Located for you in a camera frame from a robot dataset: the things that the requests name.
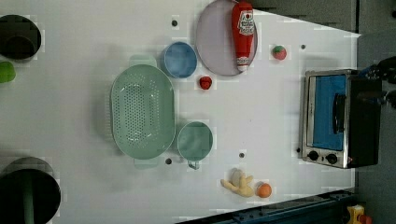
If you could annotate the red green strawberry toy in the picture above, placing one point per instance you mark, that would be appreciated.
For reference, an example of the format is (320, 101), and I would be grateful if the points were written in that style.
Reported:
(279, 52)

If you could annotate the red ketchup bottle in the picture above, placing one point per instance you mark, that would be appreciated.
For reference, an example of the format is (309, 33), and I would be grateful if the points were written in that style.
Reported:
(243, 32)

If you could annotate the orange ball toy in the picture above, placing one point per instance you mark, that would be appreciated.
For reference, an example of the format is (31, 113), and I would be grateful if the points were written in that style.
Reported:
(264, 190)

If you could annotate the small red tomato toy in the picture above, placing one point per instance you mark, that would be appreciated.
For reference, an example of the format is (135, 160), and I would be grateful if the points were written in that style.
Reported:
(205, 82)

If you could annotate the black cylindrical camera mount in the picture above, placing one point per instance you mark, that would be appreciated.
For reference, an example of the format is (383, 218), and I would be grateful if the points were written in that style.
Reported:
(20, 38)

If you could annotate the green measuring cup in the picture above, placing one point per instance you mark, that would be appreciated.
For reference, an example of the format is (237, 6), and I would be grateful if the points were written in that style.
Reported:
(194, 143)

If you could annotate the lilac round plate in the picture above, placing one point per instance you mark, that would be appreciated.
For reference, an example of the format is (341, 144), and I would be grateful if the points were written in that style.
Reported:
(214, 39)

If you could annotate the black silver toaster oven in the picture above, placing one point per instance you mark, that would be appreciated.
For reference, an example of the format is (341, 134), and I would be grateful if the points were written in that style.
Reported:
(341, 119)

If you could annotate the yellow plush chicken toy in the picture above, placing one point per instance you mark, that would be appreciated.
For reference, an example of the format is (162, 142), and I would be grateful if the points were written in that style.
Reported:
(239, 183)

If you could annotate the yellow red toy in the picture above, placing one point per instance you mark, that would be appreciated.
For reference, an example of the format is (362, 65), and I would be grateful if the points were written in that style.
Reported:
(357, 215)

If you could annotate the green clip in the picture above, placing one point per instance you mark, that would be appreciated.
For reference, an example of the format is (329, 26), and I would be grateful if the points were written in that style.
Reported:
(7, 72)

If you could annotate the black round base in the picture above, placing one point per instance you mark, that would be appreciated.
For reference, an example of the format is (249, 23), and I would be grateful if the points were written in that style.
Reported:
(29, 192)

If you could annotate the green oval colander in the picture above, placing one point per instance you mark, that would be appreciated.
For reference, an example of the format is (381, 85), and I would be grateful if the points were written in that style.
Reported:
(142, 104)

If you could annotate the blue bowl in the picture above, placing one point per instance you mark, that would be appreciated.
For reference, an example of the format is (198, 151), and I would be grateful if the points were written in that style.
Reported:
(179, 60)

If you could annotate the blue metal frame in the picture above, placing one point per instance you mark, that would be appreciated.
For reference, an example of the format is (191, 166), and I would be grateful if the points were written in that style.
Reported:
(326, 208)

